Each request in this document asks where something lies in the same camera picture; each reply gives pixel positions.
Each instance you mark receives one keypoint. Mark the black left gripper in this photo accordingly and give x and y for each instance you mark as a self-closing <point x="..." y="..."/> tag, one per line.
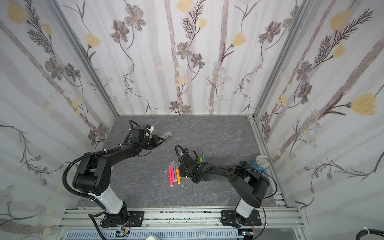
<point x="156" y="142"/>

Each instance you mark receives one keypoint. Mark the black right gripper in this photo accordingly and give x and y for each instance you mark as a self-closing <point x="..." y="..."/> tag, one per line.
<point x="186" y="165"/>

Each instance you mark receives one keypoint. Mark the small blue marker pen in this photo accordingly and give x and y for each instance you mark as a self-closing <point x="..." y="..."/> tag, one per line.
<point x="175" y="173"/>

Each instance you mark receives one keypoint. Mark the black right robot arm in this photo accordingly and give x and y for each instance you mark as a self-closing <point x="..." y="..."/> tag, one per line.
<point x="248" y="183"/>

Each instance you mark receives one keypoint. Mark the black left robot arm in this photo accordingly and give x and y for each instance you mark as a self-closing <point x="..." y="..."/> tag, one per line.
<point x="89" y="176"/>

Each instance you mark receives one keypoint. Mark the light orange marker pen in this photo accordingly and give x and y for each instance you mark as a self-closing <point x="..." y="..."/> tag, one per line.
<point x="178" y="178"/>

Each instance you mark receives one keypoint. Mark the red marker pen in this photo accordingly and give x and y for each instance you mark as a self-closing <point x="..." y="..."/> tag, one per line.
<point x="173" y="171"/>

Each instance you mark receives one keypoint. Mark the pink marker pen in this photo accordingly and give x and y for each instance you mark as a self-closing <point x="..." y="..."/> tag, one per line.
<point x="171" y="176"/>

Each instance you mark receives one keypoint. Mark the blue soup can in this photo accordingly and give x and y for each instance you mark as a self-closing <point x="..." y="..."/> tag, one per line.
<point x="261" y="163"/>

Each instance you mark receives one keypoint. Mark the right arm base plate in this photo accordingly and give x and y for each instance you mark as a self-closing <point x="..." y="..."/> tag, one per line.
<point x="233" y="219"/>

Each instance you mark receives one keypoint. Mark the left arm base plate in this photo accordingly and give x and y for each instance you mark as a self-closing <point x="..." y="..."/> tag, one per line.
<point x="132" y="218"/>

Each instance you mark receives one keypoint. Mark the aluminium frame rail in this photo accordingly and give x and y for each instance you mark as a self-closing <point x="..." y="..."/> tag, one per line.
<point x="184" y="217"/>

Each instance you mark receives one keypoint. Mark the white vented cable duct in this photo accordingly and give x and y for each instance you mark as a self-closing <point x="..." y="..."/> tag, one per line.
<point x="178" y="234"/>

